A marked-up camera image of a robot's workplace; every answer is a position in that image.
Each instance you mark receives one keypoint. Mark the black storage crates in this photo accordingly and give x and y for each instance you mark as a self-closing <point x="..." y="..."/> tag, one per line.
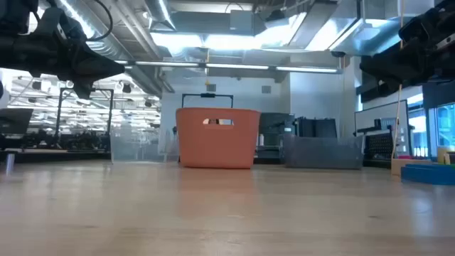
<point x="316" y="128"/>

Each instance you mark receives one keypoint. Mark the orange plastic bin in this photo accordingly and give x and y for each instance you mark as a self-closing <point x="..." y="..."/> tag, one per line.
<point x="217" y="149"/>

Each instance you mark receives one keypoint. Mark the grey metal post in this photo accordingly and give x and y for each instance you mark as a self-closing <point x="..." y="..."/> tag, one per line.
<point x="10" y="161"/>

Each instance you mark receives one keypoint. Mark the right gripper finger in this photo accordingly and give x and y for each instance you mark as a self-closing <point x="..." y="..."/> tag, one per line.
<point x="394" y="56"/>
<point x="380" y="70"/>

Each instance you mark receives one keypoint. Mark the long ceiling light fixture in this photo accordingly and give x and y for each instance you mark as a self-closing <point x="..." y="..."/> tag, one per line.
<point x="234" y="66"/>

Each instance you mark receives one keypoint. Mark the white board panel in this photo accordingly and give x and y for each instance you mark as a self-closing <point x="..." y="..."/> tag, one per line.
<point x="377" y="112"/>

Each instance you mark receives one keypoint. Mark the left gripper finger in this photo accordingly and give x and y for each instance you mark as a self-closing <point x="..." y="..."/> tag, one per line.
<point x="103" y="70"/>
<point x="89" y="56"/>

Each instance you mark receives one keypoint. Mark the black metal frame with camera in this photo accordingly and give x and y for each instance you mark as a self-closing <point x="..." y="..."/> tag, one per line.
<point x="208" y="95"/>

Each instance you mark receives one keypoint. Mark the black equipment stack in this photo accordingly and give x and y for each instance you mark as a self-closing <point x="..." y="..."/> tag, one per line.
<point x="275" y="124"/>

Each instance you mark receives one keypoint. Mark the clear plastic bin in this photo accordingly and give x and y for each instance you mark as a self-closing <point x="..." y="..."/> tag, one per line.
<point x="142" y="149"/>

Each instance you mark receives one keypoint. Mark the yellow container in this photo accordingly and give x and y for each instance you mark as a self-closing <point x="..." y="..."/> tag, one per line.
<point x="442" y="154"/>

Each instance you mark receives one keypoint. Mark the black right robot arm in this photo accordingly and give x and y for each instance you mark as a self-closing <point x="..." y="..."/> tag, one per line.
<point x="451" y="53"/>

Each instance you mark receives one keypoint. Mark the dark workbench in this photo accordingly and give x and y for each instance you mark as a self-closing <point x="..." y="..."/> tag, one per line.
<point x="53" y="156"/>

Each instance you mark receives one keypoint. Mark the white bottle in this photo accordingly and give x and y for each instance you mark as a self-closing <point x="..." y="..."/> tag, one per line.
<point x="261" y="139"/>

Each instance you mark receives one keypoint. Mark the blue building block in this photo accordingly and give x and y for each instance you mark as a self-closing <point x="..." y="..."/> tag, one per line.
<point x="426" y="176"/>

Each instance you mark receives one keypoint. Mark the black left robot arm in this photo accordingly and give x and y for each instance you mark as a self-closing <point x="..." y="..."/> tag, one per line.
<point x="17" y="53"/>

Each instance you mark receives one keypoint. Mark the pink small object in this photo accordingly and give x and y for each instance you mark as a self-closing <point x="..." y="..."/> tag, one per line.
<point x="405" y="156"/>

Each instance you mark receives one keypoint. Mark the black monitor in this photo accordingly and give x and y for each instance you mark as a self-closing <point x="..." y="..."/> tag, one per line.
<point x="14" y="121"/>

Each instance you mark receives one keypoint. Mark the black hanging spotlight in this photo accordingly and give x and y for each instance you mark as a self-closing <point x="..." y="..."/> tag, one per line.
<point x="127" y="88"/>

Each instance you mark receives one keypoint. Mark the grey wall vent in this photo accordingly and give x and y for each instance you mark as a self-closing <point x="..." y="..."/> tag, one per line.
<point x="266" y="89"/>
<point x="211" y="87"/>

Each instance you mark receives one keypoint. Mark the black pegboard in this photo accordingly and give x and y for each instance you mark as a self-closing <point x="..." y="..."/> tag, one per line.
<point x="378" y="145"/>

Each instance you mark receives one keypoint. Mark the grey plastic bin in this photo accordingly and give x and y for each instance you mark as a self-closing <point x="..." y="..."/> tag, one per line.
<point x="320" y="153"/>

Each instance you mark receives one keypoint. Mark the black side counter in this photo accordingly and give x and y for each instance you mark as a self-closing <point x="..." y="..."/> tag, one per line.
<point x="377" y="163"/>

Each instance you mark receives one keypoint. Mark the tall black workstation frame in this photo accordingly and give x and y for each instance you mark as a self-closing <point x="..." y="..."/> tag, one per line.
<point x="103" y="89"/>

